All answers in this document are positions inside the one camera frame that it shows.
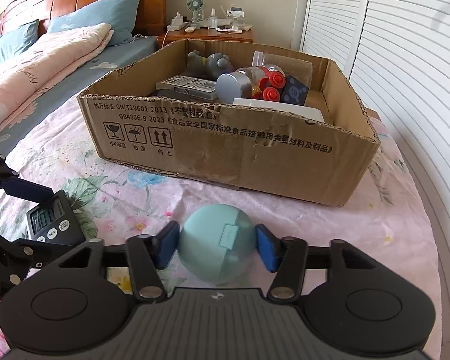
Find black digital timer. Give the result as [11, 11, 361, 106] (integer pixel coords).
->
[26, 190, 86, 246]

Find mint green oval case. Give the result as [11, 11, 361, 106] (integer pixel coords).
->
[178, 204, 256, 284]

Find white translucent plastic container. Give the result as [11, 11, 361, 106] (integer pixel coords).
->
[233, 98, 324, 123]

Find black toy train red wheels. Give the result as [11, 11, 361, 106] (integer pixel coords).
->
[258, 72, 309, 106]

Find small grey barcode box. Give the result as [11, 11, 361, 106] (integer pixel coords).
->
[155, 75, 218, 102]

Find capsule bottle with silver cap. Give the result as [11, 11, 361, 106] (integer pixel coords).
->
[216, 65, 286, 104]

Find clear plastic jar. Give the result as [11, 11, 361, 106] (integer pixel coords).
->
[252, 51, 313, 89]

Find grey rhino toy figure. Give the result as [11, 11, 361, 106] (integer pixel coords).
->
[186, 50, 234, 81]

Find pink floral folded quilt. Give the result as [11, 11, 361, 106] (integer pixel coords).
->
[0, 23, 113, 133]

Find pink floral table cloth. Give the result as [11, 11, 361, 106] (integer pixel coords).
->
[0, 92, 442, 346]

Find blue bed sheet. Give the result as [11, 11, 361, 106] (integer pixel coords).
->
[0, 36, 158, 155]

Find blue pillow far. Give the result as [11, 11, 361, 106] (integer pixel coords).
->
[0, 19, 39, 64]

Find blue pillow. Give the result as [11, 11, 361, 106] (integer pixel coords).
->
[0, 19, 39, 64]
[47, 0, 139, 46]

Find brown cardboard box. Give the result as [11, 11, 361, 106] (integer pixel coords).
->
[78, 39, 380, 206]

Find blue pillow near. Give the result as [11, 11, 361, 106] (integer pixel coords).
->
[47, 0, 139, 46]

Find wooden nightstand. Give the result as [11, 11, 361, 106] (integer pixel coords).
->
[157, 28, 254, 47]

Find white power strip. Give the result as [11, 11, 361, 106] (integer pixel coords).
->
[167, 11, 189, 32]

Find clear spray bottle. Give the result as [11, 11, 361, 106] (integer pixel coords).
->
[208, 8, 218, 31]

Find white gadget on stand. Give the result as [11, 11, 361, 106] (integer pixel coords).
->
[218, 7, 252, 33]

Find white louvered closet door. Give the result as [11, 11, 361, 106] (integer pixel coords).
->
[297, 0, 450, 297]

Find small green desk fan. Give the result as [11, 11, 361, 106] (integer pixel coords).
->
[187, 0, 205, 29]

